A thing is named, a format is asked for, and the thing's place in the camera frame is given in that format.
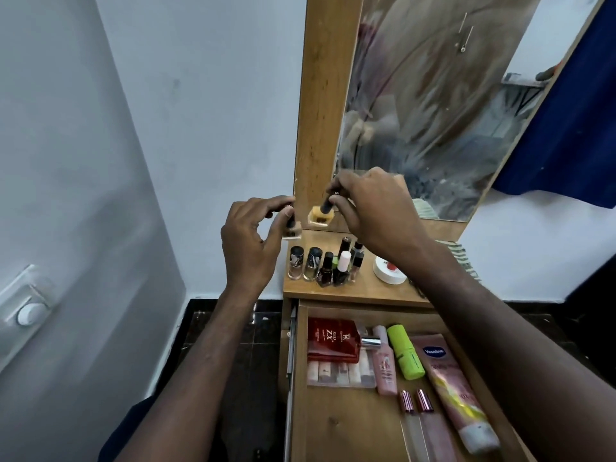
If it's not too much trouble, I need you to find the person's right hand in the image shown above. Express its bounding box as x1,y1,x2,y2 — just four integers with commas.
326,167,435,265

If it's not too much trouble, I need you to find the person's left hand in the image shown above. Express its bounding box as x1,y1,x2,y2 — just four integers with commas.
220,195,295,298

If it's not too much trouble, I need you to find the clear nail polish bottle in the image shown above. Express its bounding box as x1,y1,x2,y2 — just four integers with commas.
281,207,303,241

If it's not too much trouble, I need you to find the yellow nail polish bottle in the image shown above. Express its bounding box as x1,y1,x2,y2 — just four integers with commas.
307,192,340,229

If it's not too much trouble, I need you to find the person's right forearm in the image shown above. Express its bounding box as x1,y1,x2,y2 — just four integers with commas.
402,239,616,462

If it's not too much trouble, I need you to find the person's left forearm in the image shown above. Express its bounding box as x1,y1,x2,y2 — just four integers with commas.
115,287,266,462

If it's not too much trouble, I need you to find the cluster of nail polish bottles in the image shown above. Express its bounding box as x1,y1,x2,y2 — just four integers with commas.
287,237,365,288

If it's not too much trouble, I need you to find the white round jar red label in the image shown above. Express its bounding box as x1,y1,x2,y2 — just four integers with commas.
373,256,408,286

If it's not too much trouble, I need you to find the wooden dressing table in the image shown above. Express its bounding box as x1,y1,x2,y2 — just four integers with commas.
279,0,609,462

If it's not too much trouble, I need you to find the red perfume bottle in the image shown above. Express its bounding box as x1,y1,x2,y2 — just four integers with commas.
307,317,382,364

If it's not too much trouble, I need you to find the striped cloth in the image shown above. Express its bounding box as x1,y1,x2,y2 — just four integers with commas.
413,198,482,284

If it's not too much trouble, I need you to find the dressing table mirror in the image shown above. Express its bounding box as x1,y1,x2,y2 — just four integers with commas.
336,0,602,223

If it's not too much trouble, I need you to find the green cosmetic tube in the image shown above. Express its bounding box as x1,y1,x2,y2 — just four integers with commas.
387,324,426,381

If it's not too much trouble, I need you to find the clear lipstick case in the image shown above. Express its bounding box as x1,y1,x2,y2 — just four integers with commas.
307,350,377,389

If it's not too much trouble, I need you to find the pink cosmetic bottle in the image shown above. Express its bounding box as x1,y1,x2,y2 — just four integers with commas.
372,325,398,397

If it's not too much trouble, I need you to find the wooden drawer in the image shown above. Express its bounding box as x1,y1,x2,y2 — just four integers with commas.
284,300,536,462

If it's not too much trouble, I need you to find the pink lotion tube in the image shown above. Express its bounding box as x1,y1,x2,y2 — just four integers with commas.
410,334,501,456

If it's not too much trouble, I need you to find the blue curtain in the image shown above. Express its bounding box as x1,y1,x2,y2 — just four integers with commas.
492,0,616,210

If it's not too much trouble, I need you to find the person's dark blue clothing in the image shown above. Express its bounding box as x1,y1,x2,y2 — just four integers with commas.
98,394,160,462

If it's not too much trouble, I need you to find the white wall switch panel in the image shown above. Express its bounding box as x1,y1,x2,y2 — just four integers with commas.
0,264,61,372

